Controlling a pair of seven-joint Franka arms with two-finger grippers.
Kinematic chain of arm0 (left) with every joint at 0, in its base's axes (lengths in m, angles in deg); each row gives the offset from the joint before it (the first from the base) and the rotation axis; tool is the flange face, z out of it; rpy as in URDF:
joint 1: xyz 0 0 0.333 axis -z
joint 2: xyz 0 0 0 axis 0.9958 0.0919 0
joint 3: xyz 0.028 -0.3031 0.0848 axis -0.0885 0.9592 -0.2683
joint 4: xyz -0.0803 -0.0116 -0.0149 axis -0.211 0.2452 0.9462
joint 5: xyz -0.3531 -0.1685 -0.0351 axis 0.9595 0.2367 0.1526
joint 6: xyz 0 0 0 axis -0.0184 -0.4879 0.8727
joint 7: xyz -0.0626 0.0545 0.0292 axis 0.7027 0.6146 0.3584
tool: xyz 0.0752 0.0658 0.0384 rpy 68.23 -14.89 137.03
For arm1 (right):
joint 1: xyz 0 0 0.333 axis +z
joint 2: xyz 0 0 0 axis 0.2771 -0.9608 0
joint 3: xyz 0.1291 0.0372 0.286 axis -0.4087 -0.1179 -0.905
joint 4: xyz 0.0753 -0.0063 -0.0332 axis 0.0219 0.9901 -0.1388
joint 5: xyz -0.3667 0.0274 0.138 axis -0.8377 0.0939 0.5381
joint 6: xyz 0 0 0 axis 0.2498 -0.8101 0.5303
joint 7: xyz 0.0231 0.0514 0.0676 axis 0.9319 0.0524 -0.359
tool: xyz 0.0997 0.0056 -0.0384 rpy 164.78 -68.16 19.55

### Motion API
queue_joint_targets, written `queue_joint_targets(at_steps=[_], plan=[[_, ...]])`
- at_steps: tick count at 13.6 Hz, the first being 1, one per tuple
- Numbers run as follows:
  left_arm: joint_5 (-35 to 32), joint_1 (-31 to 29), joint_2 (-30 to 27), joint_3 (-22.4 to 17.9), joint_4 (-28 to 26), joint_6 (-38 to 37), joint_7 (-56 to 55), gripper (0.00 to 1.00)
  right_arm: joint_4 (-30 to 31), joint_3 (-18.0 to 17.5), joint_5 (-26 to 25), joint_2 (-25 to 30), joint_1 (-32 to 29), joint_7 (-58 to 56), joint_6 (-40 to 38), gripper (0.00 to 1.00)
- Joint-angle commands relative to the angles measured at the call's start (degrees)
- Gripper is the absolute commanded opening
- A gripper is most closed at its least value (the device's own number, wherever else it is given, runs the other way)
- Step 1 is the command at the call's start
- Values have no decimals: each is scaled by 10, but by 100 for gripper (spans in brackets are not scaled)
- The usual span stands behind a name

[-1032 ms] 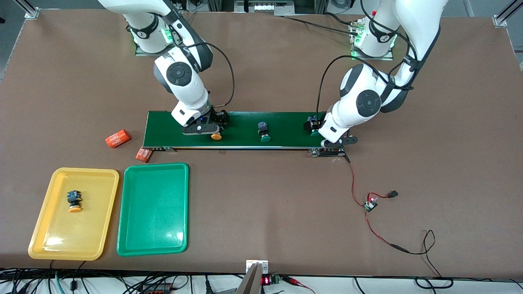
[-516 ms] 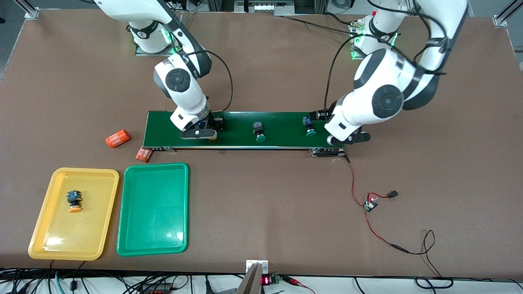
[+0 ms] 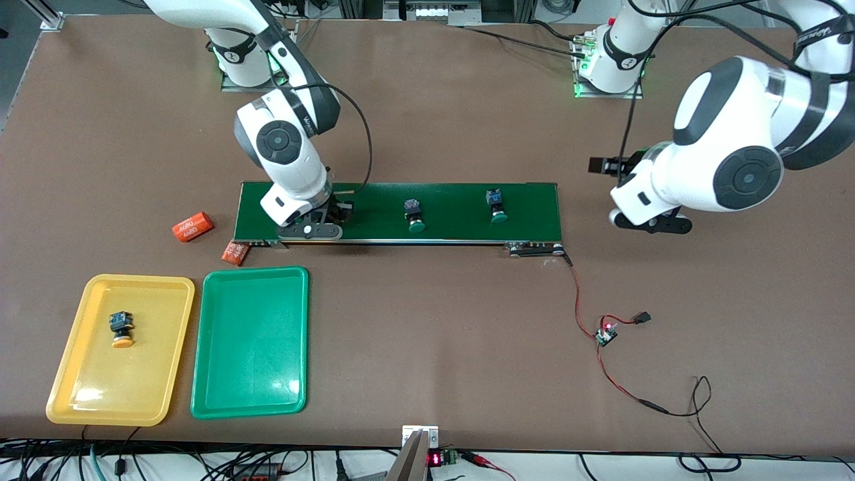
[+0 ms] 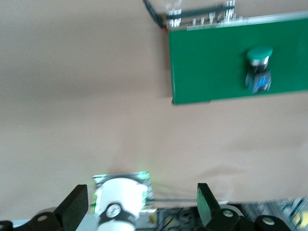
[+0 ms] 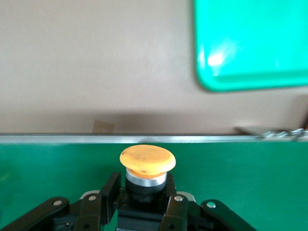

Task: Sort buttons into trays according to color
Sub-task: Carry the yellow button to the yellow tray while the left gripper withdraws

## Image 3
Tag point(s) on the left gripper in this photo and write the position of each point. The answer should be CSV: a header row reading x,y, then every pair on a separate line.
x,y
630,164

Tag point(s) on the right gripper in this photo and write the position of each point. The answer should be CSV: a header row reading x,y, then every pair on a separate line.
x,y
338,211

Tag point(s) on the green cap push button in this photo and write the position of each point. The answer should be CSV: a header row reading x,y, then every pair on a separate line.
x,y
495,200
415,217

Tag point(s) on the orange cylinder white print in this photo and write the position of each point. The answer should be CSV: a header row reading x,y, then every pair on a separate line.
x,y
236,253
192,226

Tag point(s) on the yellow cap push button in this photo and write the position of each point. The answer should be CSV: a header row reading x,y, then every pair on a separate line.
x,y
121,327

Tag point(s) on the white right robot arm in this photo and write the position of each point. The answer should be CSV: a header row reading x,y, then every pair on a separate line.
x,y
280,143

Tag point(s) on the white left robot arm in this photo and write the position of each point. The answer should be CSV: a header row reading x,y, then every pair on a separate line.
x,y
741,167

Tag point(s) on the green conveyor belt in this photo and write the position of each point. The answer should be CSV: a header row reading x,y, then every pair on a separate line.
x,y
534,214

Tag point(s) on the black connector plug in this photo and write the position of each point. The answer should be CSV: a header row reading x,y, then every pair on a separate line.
x,y
642,318

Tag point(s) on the green plastic tray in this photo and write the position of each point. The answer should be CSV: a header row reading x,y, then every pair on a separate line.
x,y
250,347

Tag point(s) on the small controller circuit board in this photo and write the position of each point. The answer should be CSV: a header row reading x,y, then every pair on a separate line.
x,y
606,336

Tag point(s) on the silver control box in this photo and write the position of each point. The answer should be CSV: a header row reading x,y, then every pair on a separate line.
x,y
434,13

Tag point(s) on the red digit display module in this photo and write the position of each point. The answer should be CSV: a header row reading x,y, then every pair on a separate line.
x,y
435,459

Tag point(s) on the black red power strip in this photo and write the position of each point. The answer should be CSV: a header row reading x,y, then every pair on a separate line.
x,y
257,473

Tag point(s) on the yellow plastic tray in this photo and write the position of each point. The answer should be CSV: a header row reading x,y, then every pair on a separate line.
x,y
120,381

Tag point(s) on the red clip lead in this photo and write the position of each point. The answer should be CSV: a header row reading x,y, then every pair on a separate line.
x,y
475,459

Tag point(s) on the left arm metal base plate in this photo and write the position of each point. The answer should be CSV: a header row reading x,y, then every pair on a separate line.
x,y
614,95

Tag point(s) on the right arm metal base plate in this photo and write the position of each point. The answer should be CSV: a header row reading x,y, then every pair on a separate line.
x,y
230,85

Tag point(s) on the grey camera mount bar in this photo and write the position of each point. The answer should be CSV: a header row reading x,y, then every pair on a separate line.
x,y
414,461

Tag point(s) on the aluminium frame post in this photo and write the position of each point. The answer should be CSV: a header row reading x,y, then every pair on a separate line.
x,y
52,22

